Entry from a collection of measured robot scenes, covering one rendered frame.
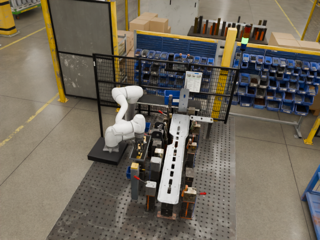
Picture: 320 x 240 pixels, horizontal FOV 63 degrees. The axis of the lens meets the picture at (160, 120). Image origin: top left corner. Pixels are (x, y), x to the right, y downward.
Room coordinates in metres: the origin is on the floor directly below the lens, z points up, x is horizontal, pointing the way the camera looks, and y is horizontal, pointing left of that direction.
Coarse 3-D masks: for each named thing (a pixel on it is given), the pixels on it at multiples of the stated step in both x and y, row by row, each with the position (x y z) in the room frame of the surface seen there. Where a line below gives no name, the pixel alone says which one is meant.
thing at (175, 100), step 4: (168, 92) 3.11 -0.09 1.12; (172, 92) 3.11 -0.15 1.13; (176, 92) 3.11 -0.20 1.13; (168, 96) 2.95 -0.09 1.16; (172, 96) 2.95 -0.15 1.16; (176, 96) 3.11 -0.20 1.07; (184, 96) 3.11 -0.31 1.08; (164, 100) 2.98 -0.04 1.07; (168, 100) 2.95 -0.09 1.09; (172, 100) 2.95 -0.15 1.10; (176, 100) 2.95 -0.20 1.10; (172, 104) 2.95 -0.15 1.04; (176, 104) 2.95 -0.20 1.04
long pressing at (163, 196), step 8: (176, 120) 2.64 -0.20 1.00; (184, 120) 2.65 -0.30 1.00; (176, 128) 2.48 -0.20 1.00; (184, 128) 2.49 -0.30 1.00; (176, 136) 2.33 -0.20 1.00; (184, 136) 2.34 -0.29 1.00; (184, 144) 2.20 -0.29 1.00; (168, 152) 2.05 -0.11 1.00; (168, 160) 1.93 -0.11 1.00; (176, 160) 1.94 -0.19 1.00; (168, 168) 1.82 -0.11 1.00; (176, 168) 1.83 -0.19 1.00; (168, 176) 1.72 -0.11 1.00; (176, 176) 1.72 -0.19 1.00; (160, 184) 1.61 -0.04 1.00; (168, 184) 1.62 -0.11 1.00; (176, 184) 1.63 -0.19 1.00; (160, 192) 1.52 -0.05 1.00; (176, 192) 1.53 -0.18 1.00; (160, 200) 1.44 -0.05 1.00; (168, 200) 1.44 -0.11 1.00; (176, 200) 1.45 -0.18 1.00
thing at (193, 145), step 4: (192, 144) 2.15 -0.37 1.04; (196, 144) 2.16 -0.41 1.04; (188, 148) 2.15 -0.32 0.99; (192, 148) 2.14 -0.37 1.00; (196, 148) 2.15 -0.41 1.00; (188, 152) 2.15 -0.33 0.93; (192, 152) 2.14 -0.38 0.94; (188, 156) 2.15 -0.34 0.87; (192, 156) 2.14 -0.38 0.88; (188, 160) 2.15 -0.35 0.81; (192, 160) 2.14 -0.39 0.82; (188, 164) 2.14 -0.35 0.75; (192, 164) 2.14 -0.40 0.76
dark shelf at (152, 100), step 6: (144, 96) 3.13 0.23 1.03; (150, 96) 3.14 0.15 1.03; (156, 96) 3.15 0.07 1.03; (162, 96) 3.16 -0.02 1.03; (138, 102) 2.98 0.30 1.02; (144, 102) 2.97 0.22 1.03; (150, 102) 2.98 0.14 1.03; (156, 102) 2.99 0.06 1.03; (162, 102) 2.99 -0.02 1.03; (192, 102) 3.04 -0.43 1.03; (198, 102) 3.05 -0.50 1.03; (198, 108) 2.91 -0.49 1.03
